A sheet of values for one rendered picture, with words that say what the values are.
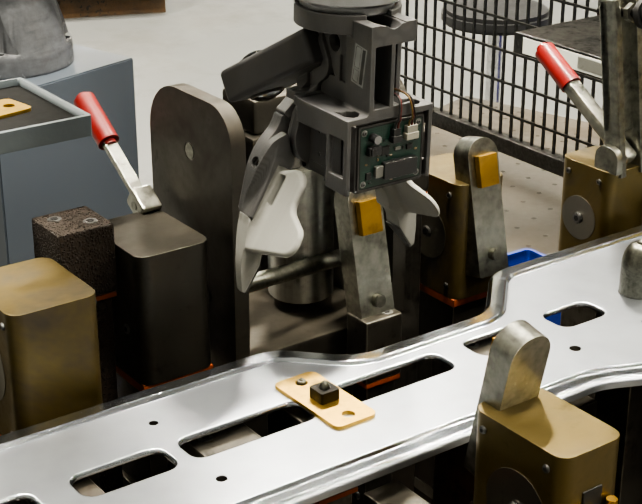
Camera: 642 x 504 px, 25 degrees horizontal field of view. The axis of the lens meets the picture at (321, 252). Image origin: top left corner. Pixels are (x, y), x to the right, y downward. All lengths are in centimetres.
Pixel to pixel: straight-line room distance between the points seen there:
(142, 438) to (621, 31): 63
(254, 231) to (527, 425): 23
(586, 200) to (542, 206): 85
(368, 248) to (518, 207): 108
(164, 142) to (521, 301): 34
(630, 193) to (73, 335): 62
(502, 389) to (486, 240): 38
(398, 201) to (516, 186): 135
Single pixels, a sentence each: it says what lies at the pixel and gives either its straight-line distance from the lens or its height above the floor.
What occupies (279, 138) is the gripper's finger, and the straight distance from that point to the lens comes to 98.
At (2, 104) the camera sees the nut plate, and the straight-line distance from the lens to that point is 128.
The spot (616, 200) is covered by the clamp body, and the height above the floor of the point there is 102.
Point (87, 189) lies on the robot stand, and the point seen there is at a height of 97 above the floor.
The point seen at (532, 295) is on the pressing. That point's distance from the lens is 129.
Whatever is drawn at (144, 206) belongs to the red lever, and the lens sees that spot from 124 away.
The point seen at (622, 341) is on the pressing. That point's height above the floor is 100.
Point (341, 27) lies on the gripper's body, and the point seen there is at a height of 130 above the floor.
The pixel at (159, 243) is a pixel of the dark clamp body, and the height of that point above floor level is 108.
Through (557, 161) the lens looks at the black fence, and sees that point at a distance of 235.
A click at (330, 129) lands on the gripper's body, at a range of 95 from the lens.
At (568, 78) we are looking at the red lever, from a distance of 149.
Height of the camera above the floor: 154
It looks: 23 degrees down
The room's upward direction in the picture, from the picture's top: straight up
